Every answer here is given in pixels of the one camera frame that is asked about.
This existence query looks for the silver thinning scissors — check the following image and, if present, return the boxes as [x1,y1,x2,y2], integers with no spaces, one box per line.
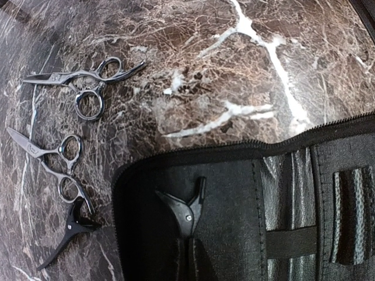
[23,57,146,121]

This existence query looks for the silver straight scissors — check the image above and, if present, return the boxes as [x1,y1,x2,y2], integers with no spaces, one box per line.
[6,127,95,215]

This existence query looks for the black zippered tool case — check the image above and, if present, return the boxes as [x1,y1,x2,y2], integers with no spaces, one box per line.
[112,113,374,280]

